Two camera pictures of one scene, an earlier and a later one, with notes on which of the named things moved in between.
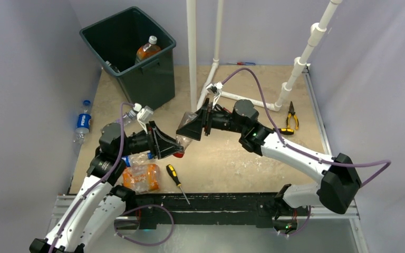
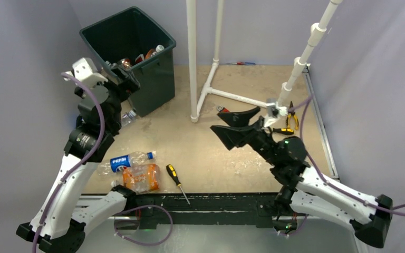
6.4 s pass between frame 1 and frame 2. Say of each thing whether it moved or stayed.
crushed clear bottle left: stayed
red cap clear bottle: moved
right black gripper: moved
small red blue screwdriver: stayed
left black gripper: moved
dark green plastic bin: stayed
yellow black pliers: stayed
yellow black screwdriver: stayed
